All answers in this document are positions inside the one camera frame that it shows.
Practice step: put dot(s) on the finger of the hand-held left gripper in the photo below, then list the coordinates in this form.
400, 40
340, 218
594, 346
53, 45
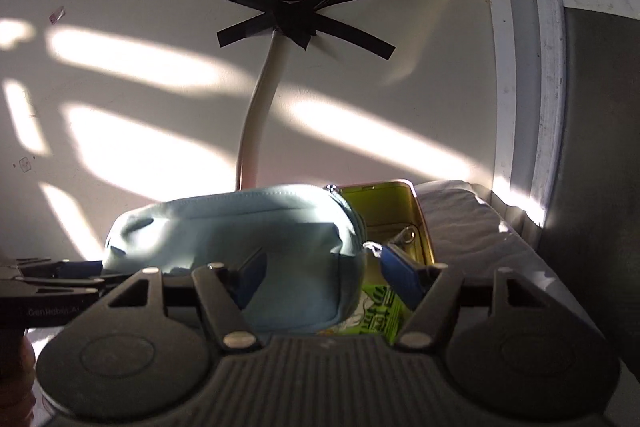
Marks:
82, 269

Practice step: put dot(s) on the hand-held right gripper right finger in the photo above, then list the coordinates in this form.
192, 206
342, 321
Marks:
400, 273

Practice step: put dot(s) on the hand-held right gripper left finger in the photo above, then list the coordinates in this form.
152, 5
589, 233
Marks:
252, 273

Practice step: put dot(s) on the green wipes packet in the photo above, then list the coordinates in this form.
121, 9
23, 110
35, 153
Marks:
370, 313

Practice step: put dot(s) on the light blue zipper pouch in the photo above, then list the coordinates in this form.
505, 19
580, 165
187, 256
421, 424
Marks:
225, 227

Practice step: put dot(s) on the pink tin box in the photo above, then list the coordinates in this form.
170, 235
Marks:
395, 207

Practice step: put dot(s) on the person's left hand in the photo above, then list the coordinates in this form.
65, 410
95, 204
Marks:
22, 394

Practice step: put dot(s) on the white bed sheet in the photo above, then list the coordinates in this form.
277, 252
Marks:
475, 227

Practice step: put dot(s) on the dark patterned window pane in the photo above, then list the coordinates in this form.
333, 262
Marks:
600, 132

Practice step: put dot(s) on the black tape cross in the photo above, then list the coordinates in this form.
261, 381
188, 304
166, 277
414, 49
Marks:
295, 14

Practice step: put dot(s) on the white window frame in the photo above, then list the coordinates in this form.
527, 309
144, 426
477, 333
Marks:
525, 57

